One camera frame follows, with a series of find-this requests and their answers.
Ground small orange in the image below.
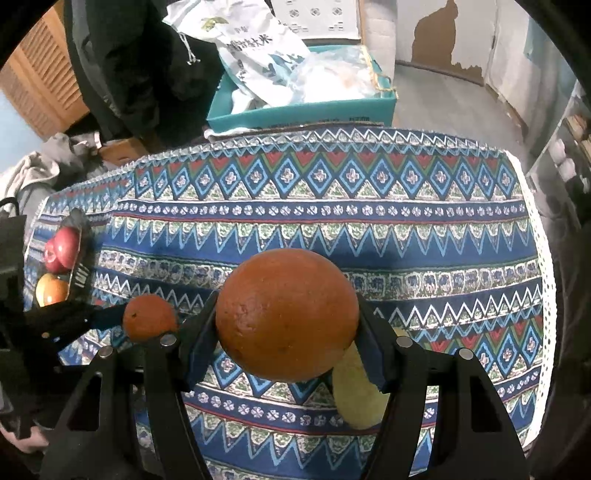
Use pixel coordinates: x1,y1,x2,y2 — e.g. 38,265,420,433
122,294,178,343

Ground patterned blue tablecloth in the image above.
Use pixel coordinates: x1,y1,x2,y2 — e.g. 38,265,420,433
22,125,558,480

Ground teal cardboard box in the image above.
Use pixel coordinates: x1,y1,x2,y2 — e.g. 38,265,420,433
207,45,398,136

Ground small red apple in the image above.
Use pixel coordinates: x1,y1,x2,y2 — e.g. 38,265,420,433
53,227,80,270

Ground large orange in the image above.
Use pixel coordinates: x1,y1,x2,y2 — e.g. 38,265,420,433
215,249,360,383

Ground wooden louvered cabinet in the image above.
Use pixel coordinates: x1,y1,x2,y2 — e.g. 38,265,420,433
1,1,89,140

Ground white printed plastic bag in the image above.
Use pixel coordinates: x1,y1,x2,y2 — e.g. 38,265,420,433
163,0,385,114

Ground yellow lemon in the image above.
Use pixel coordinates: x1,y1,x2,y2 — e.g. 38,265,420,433
332,341,390,430

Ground left hand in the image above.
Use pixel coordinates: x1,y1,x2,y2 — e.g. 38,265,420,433
0,421,50,455

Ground dark hanging clothes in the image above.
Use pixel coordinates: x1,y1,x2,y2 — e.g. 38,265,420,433
63,0,223,152

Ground large red apple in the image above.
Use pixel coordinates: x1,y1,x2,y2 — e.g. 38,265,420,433
43,239,68,275

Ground grey crumpled clothes pile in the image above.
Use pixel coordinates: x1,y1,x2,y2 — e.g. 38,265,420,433
0,131,122,222

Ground brown cardboard box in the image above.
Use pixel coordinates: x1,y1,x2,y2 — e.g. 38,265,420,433
98,138,148,167

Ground dark glass fruit plate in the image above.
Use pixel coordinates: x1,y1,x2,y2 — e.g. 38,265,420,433
24,208,93,309

